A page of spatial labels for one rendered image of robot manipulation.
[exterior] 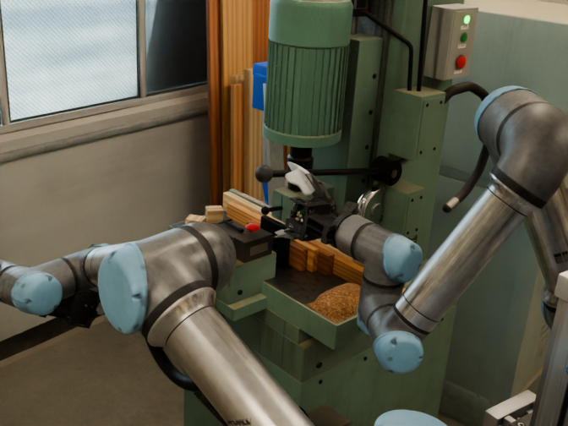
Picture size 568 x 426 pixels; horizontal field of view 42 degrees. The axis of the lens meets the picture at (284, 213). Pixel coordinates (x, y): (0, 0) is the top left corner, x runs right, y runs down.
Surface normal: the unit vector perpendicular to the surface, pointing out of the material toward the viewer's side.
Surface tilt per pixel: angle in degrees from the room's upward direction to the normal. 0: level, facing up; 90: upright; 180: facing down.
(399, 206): 90
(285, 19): 90
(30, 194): 90
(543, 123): 36
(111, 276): 86
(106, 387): 0
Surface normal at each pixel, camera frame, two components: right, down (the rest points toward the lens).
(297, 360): -0.74, 0.22
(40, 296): 0.74, 0.12
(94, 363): 0.06, -0.92
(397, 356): 0.07, 0.40
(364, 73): 0.67, 0.32
